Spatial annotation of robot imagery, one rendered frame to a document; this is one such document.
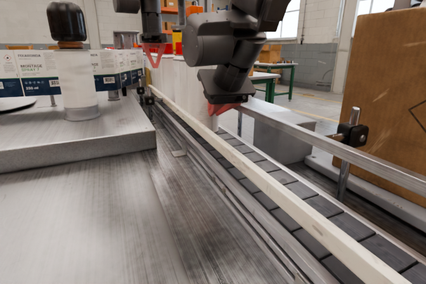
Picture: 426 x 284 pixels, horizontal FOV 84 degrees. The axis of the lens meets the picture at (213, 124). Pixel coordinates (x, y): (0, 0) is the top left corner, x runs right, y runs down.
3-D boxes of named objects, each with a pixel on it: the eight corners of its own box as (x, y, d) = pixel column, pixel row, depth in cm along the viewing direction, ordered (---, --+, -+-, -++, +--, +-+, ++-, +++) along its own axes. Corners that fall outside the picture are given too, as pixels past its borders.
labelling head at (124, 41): (118, 85, 122) (111, 33, 114) (143, 84, 127) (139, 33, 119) (120, 89, 110) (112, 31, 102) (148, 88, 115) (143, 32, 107)
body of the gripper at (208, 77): (195, 76, 45) (205, 43, 39) (241, 75, 49) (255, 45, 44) (205, 101, 42) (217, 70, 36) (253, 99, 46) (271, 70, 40)
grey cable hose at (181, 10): (177, 46, 99) (175, -10, 92) (186, 46, 100) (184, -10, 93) (180, 46, 95) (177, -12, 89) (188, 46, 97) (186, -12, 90)
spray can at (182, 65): (179, 116, 68) (175, 41, 62) (196, 114, 70) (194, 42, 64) (184, 121, 64) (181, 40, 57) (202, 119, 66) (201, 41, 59)
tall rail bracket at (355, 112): (300, 215, 35) (315, 108, 30) (335, 203, 38) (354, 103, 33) (317, 229, 32) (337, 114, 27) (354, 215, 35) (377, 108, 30)
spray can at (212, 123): (193, 130, 57) (191, 40, 51) (212, 127, 59) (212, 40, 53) (201, 136, 53) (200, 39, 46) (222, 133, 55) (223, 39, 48)
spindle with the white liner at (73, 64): (67, 114, 70) (45, 3, 61) (100, 111, 74) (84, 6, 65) (63, 122, 62) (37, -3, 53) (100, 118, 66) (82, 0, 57)
